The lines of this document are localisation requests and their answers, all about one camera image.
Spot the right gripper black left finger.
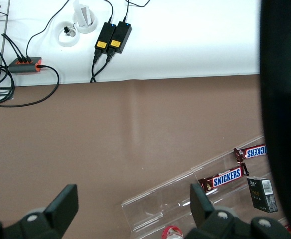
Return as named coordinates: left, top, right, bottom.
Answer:
left=0, top=184, right=79, bottom=239

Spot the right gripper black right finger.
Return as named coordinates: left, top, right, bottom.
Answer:
left=185, top=183, right=291, bottom=239

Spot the clear acrylic step stand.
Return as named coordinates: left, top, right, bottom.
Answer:
left=121, top=134, right=290, bottom=234

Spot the red-capped jar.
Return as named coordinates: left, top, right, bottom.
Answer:
left=161, top=225, right=184, bottom=239

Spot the Snickers bar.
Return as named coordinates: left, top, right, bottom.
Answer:
left=233, top=144, right=267, bottom=165
left=198, top=163, right=250, bottom=196

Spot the small black carton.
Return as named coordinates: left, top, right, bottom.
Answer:
left=246, top=175, right=278, bottom=213

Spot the brown tablecloth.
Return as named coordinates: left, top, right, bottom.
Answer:
left=0, top=74, right=267, bottom=239

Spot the grey orange USB hub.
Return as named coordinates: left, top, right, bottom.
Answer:
left=8, top=56, right=43, bottom=74

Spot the black power adapter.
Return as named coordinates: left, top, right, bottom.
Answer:
left=94, top=21, right=117, bottom=52
left=108, top=21, right=133, bottom=54

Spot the white round stand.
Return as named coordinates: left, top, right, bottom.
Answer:
left=72, top=9, right=96, bottom=34

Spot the white folded card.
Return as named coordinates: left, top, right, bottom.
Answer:
left=73, top=0, right=93, bottom=28

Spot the aluminium camera post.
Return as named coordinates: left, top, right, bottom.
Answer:
left=0, top=0, right=14, bottom=101

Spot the black cable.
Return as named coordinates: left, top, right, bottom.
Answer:
left=89, top=48, right=102, bottom=83
left=123, top=0, right=151, bottom=23
left=102, top=0, right=114, bottom=24
left=25, top=0, right=71, bottom=62
left=91, top=49, right=115, bottom=83
left=1, top=33, right=22, bottom=62
left=4, top=37, right=27, bottom=63
left=0, top=63, right=61, bottom=108

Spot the white tape ring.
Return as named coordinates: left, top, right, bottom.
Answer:
left=55, top=21, right=81, bottom=47

